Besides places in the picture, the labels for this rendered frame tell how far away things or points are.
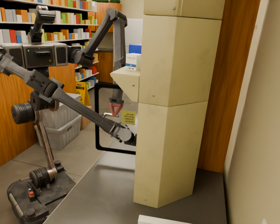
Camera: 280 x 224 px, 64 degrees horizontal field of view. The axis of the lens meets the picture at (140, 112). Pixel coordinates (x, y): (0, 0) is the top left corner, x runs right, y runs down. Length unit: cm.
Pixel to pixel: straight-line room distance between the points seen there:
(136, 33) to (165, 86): 513
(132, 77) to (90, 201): 59
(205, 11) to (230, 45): 33
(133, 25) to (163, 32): 515
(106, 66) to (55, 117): 356
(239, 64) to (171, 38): 47
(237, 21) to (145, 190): 83
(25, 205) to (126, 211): 132
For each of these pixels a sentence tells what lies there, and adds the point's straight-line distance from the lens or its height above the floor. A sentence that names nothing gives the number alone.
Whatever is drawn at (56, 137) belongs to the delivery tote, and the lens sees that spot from 325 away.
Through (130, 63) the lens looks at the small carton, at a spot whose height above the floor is 153.
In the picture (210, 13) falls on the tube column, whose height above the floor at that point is 173.
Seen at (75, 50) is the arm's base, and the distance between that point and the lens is 170.
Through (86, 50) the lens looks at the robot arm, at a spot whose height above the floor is 150.
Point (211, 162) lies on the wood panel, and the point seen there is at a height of 99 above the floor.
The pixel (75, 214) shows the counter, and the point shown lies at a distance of 105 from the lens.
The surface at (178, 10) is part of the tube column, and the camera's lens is 77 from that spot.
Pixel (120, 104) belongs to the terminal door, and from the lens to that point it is 119.
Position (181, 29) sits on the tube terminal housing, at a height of 167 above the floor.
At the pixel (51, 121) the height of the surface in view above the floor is 44.
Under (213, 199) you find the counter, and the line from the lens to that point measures 118.
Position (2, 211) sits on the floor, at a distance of 261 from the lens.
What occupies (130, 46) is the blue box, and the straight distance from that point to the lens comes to 100.
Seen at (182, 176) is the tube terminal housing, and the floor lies 107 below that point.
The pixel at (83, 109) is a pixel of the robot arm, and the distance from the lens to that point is 108.
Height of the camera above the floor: 168
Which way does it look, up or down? 21 degrees down
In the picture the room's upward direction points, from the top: 3 degrees clockwise
